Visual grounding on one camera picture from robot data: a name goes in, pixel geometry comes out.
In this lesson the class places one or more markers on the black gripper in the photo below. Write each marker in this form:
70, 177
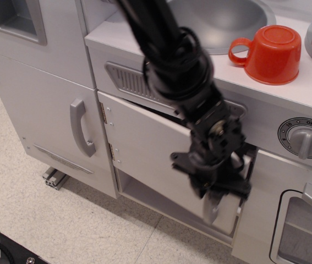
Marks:
227, 176

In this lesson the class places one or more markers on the silver cabinet door handle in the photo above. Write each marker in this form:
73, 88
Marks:
211, 210

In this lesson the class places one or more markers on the white cabinet door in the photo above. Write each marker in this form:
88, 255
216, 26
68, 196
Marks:
142, 143

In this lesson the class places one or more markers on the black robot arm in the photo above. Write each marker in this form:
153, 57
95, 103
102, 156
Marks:
180, 72

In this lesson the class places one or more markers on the white toy oven door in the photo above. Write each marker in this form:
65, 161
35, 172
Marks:
275, 225

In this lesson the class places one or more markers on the grey timer knob dial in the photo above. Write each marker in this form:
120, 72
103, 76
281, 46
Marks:
295, 135

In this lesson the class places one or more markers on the silver vent grille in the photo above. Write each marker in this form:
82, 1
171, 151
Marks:
129, 84

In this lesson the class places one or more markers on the silver fridge nameplate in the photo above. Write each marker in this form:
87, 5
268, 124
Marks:
63, 160

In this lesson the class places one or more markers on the orange plastic cup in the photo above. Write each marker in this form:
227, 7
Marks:
272, 57

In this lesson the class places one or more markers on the white toy fridge door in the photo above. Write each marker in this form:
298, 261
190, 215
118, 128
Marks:
38, 104

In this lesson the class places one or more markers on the silver toy sink bowl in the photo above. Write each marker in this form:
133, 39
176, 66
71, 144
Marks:
218, 23

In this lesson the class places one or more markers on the white toy kitchen body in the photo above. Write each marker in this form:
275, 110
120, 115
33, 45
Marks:
78, 223

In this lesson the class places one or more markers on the silver fridge door handle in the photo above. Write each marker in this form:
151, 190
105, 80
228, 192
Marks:
77, 111

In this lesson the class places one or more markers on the aluminium extrusion rail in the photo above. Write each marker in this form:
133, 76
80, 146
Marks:
55, 178

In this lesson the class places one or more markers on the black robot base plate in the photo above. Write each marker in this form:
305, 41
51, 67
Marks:
12, 252

